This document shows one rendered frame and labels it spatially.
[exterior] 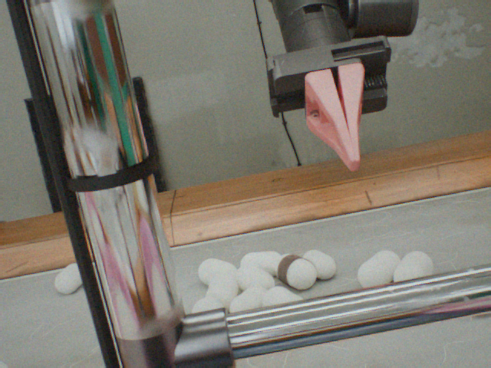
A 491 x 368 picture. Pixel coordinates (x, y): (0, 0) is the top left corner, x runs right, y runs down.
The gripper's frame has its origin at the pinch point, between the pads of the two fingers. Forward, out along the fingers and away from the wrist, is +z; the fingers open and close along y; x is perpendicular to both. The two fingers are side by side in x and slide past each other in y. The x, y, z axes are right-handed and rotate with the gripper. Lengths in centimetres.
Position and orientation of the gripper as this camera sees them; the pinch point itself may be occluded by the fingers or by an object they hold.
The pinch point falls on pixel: (352, 157)
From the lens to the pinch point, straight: 51.4
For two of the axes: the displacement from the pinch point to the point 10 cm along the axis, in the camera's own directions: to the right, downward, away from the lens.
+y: 9.8, -1.8, 0.0
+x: 1.0, 5.4, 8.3
